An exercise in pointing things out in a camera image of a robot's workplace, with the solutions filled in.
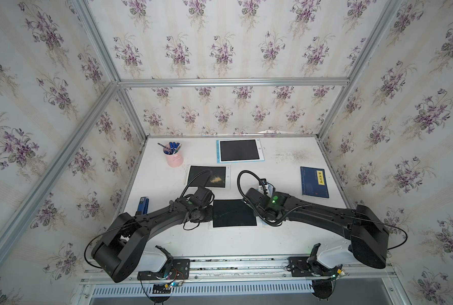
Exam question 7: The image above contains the white framed tablet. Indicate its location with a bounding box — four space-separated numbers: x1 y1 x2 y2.
187 165 231 189
208 199 263 230

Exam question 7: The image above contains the blue framed drawing tablet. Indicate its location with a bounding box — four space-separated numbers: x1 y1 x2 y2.
216 139 265 163

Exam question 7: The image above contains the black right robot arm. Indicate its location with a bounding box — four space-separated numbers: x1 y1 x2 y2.
241 188 408 278

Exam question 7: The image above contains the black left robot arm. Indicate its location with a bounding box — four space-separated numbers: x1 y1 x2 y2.
90 198 213 283

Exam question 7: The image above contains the dark blue book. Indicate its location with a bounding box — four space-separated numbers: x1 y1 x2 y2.
300 166 329 198

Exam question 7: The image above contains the pink pen cup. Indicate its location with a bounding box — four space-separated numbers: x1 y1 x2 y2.
163 149 183 168

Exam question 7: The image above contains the small green circuit board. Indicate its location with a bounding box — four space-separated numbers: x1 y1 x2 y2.
152 280 184 294

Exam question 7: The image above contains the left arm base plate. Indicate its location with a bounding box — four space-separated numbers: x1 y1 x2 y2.
138 258 191 282

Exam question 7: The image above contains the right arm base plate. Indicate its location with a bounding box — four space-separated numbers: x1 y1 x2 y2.
286 257 343 277

